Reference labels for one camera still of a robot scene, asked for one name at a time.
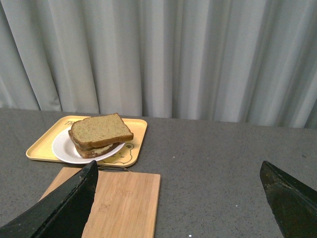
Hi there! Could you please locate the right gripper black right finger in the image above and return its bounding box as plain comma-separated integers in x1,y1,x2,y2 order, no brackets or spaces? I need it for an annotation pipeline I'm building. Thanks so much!
260,161,317,238

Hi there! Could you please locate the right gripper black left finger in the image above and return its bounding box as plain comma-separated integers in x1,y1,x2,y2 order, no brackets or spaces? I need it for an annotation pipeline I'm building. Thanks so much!
0,161,99,238

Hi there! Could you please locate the white round plate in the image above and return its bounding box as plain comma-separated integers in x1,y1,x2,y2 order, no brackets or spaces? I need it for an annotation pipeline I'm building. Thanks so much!
52,127,125,164

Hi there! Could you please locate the bread slice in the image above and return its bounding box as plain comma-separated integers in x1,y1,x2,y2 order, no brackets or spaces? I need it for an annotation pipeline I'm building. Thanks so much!
68,130,119,159
69,113,134,149

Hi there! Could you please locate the wooden cutting board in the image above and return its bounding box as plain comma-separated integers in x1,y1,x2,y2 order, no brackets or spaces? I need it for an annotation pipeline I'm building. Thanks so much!
39,167,161,238

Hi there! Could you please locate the yellow bear tray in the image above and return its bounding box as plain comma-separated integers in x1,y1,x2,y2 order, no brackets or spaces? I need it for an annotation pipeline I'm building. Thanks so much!
26,116,147,167

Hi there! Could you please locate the grey curtain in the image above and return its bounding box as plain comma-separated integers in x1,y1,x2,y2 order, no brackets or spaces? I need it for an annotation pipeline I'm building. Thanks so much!
0,0,317,128

